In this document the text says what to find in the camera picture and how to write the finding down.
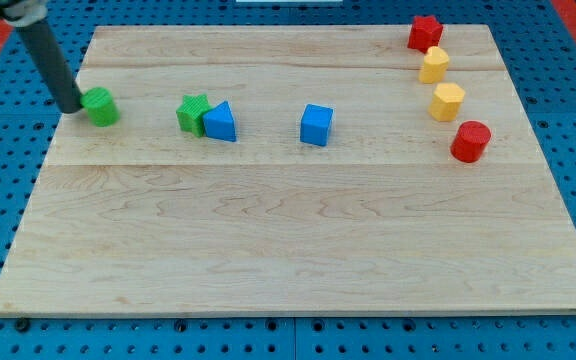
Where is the robot arm end white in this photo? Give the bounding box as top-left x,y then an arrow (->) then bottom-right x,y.
0,0 -> 48,27

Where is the blue cube block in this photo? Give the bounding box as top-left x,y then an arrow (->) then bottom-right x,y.
300,104 -> 334,147

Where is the green star block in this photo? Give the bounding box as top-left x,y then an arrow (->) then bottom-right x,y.
176,94 -> 212,137

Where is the red star block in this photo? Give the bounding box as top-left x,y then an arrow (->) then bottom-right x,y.
407,15 -> 443,53

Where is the light wooden board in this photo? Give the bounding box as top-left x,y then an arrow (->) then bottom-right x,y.
0,25 -> 576,318

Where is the blue triangle block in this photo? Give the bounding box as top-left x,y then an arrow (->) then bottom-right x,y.
203,101 -> 237,142

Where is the yellow hexagon block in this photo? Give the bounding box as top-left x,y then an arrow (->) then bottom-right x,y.
428,83 -> 466,122

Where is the red cylinder block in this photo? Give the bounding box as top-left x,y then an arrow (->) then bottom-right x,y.
450,120 -> 492,163

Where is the green cylinder block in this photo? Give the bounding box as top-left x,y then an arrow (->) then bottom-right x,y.
80,87 -> 120,127

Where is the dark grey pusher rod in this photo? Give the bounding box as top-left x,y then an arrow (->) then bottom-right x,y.
16,20 -> 82,114

